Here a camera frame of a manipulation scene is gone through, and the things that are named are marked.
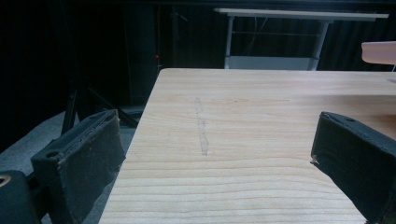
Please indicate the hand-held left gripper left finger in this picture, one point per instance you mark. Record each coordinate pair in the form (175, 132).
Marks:
(81, 161)

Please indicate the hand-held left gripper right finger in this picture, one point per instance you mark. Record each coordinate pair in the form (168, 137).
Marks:
(358, 155)

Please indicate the black metal stand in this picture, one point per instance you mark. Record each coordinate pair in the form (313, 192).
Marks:
(77, 105)

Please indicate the pink plastic object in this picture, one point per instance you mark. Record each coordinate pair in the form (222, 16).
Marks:
(378, 52)

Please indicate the white metal-frame table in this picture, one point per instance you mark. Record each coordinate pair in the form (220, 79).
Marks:
(271, 62)

